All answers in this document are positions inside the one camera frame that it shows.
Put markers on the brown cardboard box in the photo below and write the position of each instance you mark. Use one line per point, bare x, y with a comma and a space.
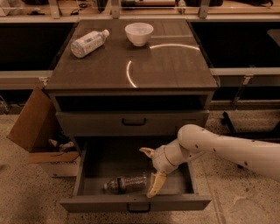
37, 131

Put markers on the black middle drawer handle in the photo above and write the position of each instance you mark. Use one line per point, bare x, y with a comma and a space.
138, 208

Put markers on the white labelled plastic bottle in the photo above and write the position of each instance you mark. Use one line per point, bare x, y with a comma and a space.
83, 46

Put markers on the black wheeled stand leg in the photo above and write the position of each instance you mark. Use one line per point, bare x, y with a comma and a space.
226, 121

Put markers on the clear plastic water bottle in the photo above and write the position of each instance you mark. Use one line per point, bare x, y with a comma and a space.
126, 184

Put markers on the closed grey upper drawer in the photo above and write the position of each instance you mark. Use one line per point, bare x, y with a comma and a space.
101, 124

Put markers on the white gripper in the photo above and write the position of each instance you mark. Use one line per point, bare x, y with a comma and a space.
158, 159

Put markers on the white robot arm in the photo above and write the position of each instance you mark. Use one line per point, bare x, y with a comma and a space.
192, 140

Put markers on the white bowl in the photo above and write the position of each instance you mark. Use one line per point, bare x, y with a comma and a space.
139, 33

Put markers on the open grey middle drawer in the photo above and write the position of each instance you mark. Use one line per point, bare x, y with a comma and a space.
104, 158

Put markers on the grey drawer cabinet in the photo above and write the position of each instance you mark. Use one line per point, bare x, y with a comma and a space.
169, 73

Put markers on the black upper drawer handle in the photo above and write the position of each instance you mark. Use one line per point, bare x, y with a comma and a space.
134, 122

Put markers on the black drawer handle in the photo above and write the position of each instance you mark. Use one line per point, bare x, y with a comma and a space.
138, 208
134, 122

